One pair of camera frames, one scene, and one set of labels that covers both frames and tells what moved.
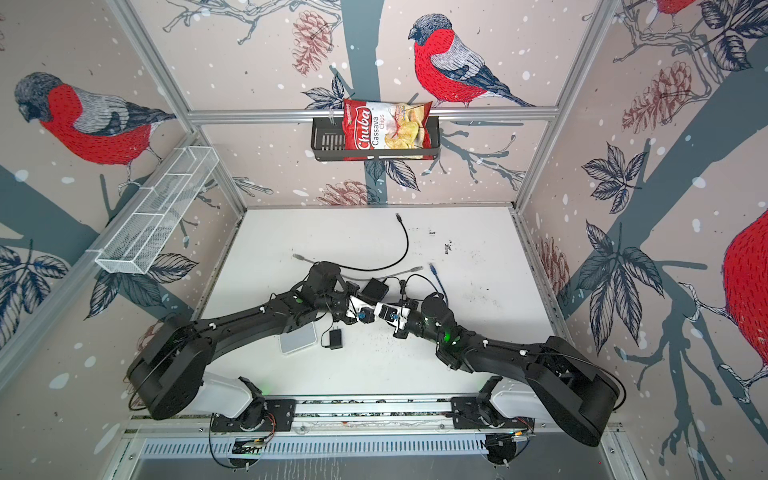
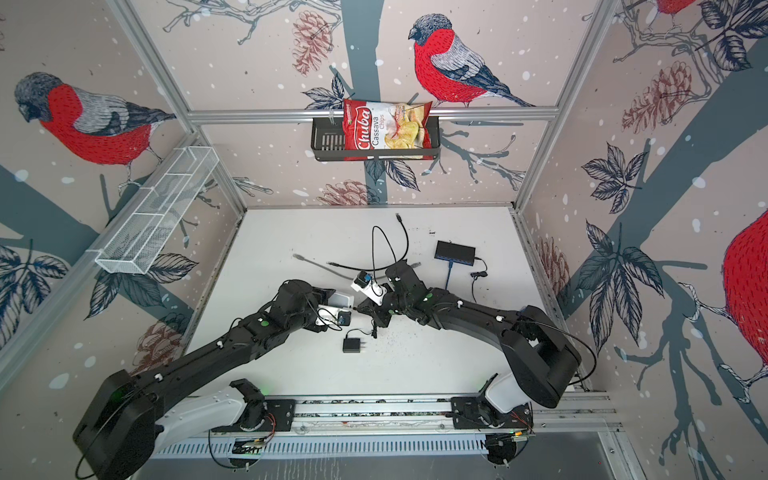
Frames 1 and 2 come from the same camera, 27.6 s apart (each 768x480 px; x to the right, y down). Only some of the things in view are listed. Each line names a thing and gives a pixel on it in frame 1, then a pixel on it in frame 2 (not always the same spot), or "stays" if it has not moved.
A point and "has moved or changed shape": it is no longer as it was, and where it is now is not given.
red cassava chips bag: [377, 125] stays
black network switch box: [374, 292] has moved or changed shape
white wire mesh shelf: [164, 209] stays
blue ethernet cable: [436, 274] -> [450, 263]
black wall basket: [327, 139] stays
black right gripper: [411, 304] -> [376, 313]
